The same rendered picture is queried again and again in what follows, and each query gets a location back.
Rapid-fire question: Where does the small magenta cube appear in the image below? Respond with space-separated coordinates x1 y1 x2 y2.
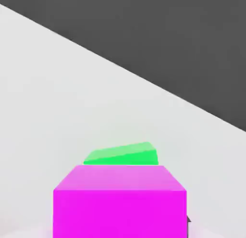
53 164 187 238

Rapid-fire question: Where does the small green cube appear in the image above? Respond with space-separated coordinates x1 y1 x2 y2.
83 141 160 166

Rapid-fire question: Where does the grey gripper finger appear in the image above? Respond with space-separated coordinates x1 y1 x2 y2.
186 214 192 238

